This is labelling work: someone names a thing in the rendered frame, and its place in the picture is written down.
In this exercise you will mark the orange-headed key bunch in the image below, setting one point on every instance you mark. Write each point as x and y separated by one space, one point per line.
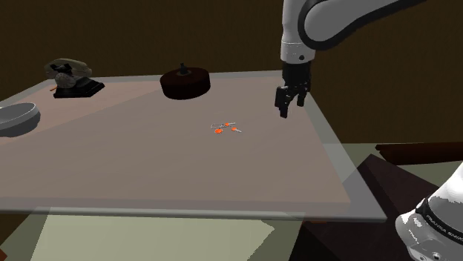
225 127

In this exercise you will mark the dark round candle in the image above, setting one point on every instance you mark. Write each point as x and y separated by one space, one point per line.
185 84

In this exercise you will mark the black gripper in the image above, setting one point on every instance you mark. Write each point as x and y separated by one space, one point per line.
296 75

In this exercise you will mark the stone figure on black base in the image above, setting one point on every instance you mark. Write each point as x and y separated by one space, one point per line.
72 78

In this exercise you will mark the dark wooden furniture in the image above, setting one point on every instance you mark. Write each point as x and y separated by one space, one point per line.
419 152

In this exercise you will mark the grey round bowl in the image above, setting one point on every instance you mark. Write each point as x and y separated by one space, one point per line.
16 119

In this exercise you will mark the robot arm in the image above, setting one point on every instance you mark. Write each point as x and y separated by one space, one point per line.
325 21

